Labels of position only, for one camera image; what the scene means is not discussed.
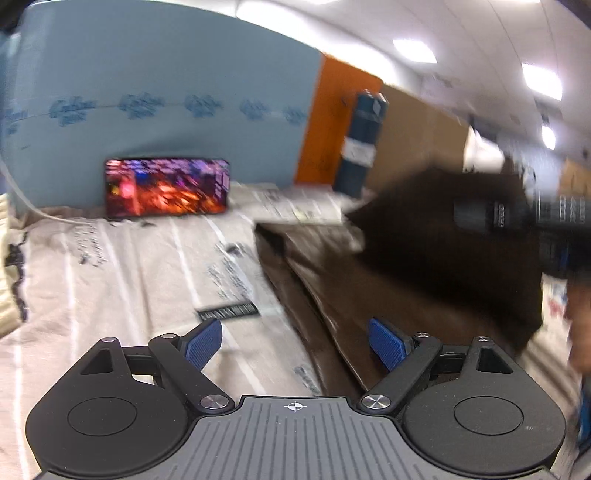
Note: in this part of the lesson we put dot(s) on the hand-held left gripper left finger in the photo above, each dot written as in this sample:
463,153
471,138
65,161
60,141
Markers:
203,344

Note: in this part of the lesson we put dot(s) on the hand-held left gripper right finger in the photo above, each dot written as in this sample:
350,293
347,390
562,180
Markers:
390,344

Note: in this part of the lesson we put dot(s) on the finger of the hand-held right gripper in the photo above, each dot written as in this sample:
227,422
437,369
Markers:
489,214

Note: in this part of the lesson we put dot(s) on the dark brown garment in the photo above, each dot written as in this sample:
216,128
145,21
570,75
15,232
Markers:
415,258

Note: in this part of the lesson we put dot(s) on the person's right forearm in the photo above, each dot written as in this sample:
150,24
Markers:
581,323

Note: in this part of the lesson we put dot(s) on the printed blanket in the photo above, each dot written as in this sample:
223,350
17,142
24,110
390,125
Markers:
138,277

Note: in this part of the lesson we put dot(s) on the ceiling light panel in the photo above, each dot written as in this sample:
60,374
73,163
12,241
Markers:
549,136
542,81
414,50

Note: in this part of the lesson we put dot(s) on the brown cardboard box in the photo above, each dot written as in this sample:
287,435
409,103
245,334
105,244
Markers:
415,134

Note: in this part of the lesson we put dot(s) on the dark blue bottle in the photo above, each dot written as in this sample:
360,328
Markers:
360,143

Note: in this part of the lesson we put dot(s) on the smartphone with lit screen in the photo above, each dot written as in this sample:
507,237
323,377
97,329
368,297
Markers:
166,187

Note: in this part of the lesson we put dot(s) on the orange box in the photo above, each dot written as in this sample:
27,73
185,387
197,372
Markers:
330,124

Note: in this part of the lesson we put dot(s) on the large blue cardboard box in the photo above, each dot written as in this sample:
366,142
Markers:
161,92

